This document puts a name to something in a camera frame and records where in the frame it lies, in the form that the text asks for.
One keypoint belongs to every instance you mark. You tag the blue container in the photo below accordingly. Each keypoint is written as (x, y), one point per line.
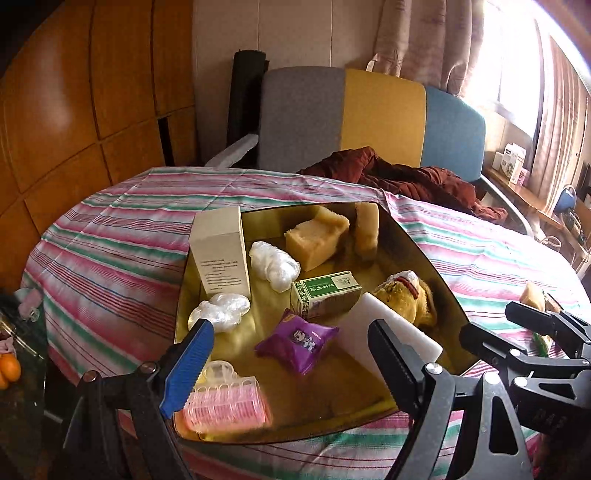
(565, 201)

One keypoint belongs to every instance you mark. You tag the purple snack packet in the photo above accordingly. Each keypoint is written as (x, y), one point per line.
(298, 341)

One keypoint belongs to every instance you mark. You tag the beige carton box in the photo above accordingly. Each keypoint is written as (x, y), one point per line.
(219, 251)

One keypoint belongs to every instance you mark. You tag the pink box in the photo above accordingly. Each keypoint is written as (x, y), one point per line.
(523, 176)

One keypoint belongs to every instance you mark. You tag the green yellow snack packet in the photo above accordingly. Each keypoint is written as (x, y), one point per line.
(542, 344)

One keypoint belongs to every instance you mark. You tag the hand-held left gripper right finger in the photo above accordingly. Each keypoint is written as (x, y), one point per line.
(397, 367)

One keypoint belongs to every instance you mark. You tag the white carton boxes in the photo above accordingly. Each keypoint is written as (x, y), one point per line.
(508, 161)

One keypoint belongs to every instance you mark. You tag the white foam block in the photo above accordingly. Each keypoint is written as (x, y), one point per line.
(358, 323)

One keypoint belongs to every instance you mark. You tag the dark red blanket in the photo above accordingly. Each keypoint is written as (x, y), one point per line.
(406, 177)

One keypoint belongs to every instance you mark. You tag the glass side table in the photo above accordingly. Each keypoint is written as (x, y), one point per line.
(23, 415)

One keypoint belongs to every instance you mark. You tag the yellow plush toy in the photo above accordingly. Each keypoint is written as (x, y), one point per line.
(406, 297)

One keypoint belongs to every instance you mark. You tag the grey yellow blue sofa chair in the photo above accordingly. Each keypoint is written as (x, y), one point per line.
(369, 120)

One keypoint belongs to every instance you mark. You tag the patterned curtain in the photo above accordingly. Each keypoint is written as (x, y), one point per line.
(429, 37)

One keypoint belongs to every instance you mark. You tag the wooden desk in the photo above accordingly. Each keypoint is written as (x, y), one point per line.
(521, 194)

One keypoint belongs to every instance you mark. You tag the black rolled mat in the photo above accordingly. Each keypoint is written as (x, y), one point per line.
(244, 97)

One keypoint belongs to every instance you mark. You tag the green tea box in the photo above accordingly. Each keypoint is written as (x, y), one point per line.
(325, 293)

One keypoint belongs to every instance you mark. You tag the gold box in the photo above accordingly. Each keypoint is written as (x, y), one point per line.
(277, 406)

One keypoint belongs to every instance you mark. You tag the pink plastic item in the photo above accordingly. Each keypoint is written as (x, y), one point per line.
(31, 302)

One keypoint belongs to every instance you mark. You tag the clear plastic white balls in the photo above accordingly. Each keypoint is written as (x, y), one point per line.
(224, 311)
(274, 265)

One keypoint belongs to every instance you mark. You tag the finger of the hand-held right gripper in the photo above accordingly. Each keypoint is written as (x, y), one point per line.
(540, 318)
(489, 350)

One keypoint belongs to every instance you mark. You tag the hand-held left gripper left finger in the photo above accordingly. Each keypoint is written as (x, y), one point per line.
(189, 364)

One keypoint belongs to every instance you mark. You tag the orange fruit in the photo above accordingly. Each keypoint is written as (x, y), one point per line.
(10, 369)

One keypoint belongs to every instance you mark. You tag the wooden wardrobe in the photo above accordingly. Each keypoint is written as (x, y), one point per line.
(92, 101)

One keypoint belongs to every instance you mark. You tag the pink hair rollers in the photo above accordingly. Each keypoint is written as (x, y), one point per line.
(226, 401)

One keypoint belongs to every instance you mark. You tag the yellow sponge block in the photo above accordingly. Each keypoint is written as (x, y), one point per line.
(316, 237)
(533, 295)
(367, 228)

